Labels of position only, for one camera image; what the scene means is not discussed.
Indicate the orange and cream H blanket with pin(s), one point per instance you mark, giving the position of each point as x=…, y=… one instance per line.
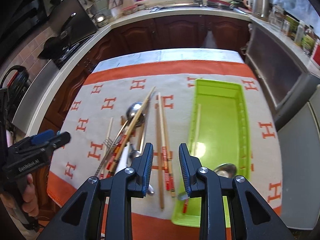
x=108, y=92

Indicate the steel electric kettle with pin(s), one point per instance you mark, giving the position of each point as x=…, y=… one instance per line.
x=261, y=9

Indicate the person's left hand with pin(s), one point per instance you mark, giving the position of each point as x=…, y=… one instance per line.
x=30, y=205

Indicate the white ceramic spoon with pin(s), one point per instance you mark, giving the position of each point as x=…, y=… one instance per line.
x=123, y=159

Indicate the large steel spoon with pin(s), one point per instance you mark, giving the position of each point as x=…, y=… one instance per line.
x=132, y=111

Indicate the black frying pan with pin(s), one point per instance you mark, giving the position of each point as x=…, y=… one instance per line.
x=54, y=46

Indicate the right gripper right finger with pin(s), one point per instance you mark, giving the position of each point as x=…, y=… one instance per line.
x=250, y=215

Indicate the steel fork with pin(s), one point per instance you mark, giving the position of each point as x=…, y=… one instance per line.
x=99, y=170

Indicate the bamboo chopstick with red band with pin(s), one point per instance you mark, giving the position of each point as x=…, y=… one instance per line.
x=113, y=163

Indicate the black red electric cooker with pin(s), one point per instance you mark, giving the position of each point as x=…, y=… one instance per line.
x=17, y=87

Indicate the green plastic utensil tray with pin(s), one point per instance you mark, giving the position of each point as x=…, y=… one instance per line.
x=224, y=135

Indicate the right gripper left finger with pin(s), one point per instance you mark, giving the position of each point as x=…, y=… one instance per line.
x=103, y=206

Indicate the grey appliance with dark door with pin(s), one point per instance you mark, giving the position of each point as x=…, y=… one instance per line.
x=283, y=70

